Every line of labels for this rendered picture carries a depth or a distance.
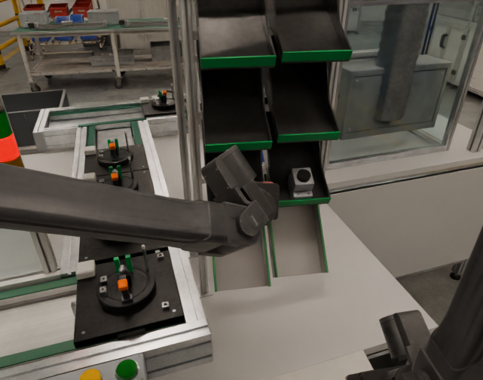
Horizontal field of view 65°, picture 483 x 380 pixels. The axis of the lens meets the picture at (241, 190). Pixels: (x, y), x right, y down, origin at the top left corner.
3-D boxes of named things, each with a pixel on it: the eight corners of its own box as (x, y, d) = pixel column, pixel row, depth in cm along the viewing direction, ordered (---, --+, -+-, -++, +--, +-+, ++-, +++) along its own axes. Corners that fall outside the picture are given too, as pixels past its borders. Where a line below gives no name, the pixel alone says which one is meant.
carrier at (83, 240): (168, 252, 110) (163, 216, 103) (79, 270, 104) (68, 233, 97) (157, 206, 129) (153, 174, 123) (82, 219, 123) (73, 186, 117)
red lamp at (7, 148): (17, 160, 80) (10, 138, 78) (-9, 163, 79) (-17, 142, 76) (22, 150, 84) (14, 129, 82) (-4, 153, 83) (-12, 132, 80)
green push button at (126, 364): (139, 379, 77) (137, 373, 76) (117, 385, 76) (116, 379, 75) (136, 362, 80) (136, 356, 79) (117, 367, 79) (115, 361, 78)
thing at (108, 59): (134, 65, 562) (132, 54, 554) (91, 67, 551) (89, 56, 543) (135, 59, 595) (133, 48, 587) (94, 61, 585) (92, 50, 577)
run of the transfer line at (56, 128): (442, 106, 241) (447, 87, 235) (36, 157, 180) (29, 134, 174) (401, 87, 274) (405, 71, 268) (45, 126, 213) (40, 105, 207)
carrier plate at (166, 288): (184, 321, 89) (184, 314, 88) (74, 348, 83) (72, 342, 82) (169, 255, 109) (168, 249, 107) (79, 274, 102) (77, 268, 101)
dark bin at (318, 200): (328, 203, 88) (337, 185, 82) (273, 208, 87) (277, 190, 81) (303, 115, 104) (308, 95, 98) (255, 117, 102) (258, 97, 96)
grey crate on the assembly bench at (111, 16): (118, 24, 546) (116, 11, 538) (88, 25, 540) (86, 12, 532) (120, 21, 572) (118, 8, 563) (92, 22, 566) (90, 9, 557)
